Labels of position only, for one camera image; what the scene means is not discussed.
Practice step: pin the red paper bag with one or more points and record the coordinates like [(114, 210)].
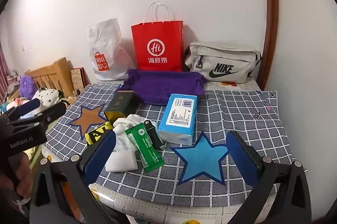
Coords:
[(158, 37)]

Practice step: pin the grey checked blanket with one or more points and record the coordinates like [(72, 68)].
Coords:
[(237, 113)]

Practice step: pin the green wet wipe packet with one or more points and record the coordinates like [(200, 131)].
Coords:
[(144, 150)]

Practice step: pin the purple plush toy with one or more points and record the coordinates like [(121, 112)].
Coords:
[(27, 85)]

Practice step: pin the white glove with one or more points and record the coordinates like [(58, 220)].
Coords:
[(129, 121)]

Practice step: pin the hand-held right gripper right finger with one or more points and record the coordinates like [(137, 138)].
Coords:
[(241, 158)]

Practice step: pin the colourful printed quilt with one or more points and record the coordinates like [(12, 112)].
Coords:
[(13, 103)]

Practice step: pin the white black-dotted pillow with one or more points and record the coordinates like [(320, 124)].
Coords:
[(46, 97)]

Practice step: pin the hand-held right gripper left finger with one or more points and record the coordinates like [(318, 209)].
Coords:
[(101, 154)]

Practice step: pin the brown wooden door frame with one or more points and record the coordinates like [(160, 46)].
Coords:
[(271, 16)]

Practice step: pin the yellow black cloth band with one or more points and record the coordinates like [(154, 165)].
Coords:
[(94, 135)]

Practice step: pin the green sheet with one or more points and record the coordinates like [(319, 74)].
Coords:
[(33, 158)]

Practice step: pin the patterned gift box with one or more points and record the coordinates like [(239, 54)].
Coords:
[(77, 80)]

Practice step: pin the white plastic shopping bag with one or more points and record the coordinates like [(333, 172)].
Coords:
[(105, 39)]

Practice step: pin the white sponge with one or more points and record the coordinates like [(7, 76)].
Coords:
[(121, 160)]

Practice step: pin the dark green tin box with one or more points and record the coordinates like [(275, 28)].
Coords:
[(119, 104)]

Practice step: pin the blue star patch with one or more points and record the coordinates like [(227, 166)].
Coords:
[(202, 160)]

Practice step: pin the orange star patch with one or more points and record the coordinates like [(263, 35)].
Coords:
[(88, 118)]

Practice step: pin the red striped curtain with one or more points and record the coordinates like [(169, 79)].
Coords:
[(2, 74)]

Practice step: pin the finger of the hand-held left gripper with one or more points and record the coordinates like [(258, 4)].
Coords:
[(26, 107), (50, 112)]

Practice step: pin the person's left hand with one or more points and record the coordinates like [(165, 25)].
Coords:
[(25, 171)]

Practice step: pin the grey waist bag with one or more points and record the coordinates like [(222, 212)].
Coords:
[(223, 55)]

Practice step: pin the blue tissue pack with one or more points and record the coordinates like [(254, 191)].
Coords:
[(164, 129)]

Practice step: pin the purple towel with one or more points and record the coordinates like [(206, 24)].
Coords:
[(163, 84)]

